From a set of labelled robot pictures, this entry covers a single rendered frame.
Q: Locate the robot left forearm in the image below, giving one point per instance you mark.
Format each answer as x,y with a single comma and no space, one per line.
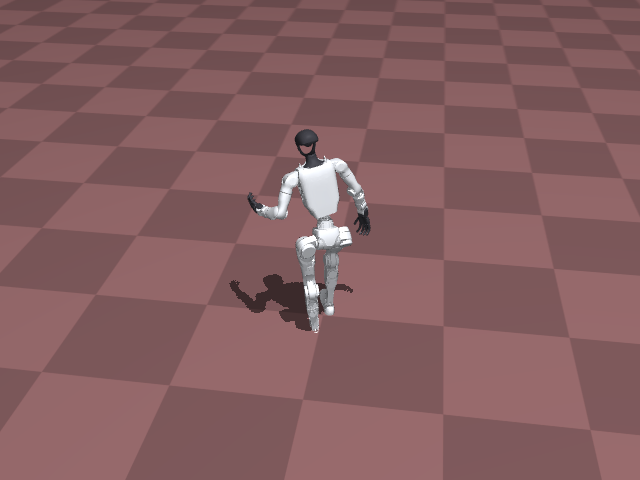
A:
268,212

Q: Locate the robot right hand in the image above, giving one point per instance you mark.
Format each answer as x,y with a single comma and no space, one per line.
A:
364,222

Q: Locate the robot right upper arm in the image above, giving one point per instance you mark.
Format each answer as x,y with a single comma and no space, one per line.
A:
347,176

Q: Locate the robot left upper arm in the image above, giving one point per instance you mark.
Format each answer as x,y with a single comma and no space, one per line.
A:
289,181

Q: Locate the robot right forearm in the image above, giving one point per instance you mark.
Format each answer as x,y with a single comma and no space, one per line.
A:
360,202

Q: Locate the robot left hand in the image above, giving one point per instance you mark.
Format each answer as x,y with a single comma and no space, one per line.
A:
253,204

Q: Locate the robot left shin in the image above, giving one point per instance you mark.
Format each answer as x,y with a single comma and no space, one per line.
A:
312,309

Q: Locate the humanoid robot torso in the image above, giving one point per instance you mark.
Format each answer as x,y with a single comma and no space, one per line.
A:
319,192

